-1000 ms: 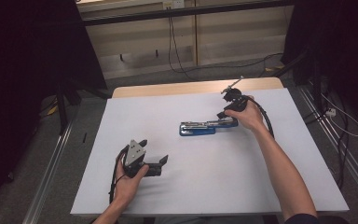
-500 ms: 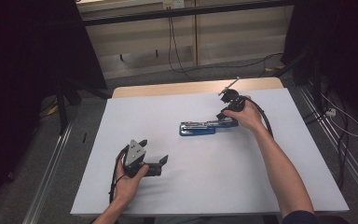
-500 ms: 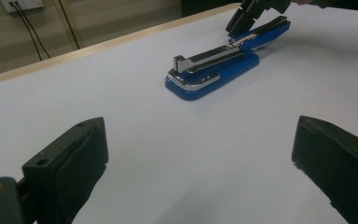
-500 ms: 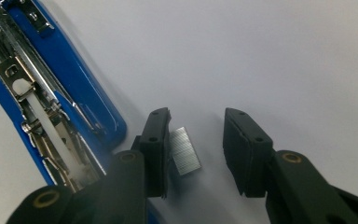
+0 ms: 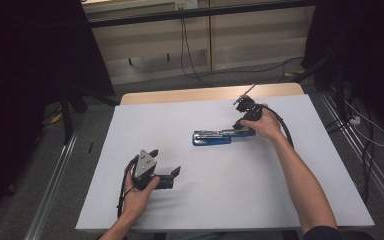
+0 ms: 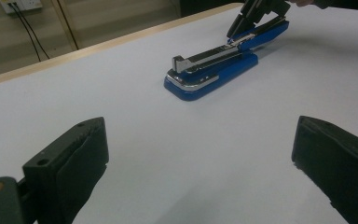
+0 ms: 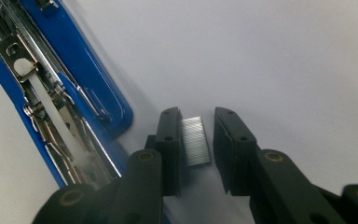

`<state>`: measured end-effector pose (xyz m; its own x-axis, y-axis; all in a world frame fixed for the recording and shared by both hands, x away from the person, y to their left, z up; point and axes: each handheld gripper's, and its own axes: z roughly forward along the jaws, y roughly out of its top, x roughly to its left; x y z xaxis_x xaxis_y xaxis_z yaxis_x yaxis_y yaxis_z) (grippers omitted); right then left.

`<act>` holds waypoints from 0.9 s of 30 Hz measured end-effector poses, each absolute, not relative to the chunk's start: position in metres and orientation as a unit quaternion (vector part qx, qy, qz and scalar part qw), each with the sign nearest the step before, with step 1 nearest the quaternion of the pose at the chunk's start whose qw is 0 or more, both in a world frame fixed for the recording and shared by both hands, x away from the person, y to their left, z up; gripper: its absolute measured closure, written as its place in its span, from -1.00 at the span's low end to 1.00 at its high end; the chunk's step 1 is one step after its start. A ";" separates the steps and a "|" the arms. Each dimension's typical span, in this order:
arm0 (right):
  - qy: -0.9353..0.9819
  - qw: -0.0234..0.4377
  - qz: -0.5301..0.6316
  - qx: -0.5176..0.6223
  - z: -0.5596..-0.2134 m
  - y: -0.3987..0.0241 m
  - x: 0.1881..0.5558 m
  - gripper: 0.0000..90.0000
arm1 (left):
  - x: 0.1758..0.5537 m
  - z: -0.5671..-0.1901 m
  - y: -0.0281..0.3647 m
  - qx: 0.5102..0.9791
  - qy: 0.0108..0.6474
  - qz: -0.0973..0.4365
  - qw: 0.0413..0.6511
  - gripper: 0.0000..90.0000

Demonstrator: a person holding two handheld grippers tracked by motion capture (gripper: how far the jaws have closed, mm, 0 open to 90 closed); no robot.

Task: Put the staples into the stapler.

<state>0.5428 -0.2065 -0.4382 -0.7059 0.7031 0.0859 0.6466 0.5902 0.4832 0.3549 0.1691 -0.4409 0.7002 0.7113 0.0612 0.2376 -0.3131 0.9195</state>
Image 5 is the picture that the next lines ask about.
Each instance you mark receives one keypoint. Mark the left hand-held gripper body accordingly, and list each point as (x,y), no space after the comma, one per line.
(145,165)

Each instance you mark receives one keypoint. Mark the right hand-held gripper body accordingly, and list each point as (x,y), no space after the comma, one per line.
(250,108)

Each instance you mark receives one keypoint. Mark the blue stapler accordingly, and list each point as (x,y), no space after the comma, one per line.
(211,138)

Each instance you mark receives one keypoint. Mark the person's right hand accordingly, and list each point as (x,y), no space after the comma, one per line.
(266,126)

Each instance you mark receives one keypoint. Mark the person's left hand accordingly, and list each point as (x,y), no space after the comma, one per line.
(140,200)

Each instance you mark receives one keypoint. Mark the white table sheet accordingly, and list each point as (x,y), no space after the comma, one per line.
(213,200)

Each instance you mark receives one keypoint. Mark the yellow floor tape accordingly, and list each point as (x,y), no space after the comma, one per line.
(295,73)
(56,118)

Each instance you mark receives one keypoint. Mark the small black floor object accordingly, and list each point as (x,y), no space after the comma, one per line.
(90,147)

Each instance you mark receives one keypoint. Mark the wooden table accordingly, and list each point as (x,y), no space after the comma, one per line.
(180,95)

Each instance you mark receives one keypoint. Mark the person's grey trousers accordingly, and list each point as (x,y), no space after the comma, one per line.
(220,236)

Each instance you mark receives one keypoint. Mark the black metal stand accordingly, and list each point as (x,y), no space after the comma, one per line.
(66,116)

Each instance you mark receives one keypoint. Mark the white power plug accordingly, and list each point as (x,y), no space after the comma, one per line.
(355,120)

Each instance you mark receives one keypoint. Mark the black horizontal bar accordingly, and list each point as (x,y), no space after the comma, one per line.
(196,13)

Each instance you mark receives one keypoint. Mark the narrow black curtain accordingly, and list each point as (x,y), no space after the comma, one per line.
(363,50)

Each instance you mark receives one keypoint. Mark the wide black curtain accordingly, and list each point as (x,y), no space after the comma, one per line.
(20,66)

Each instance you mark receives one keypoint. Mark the aluminium floor rail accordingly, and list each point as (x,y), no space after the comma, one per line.
(363,153)
(51,186)

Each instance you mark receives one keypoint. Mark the white wall socket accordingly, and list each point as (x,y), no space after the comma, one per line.
(186,4)

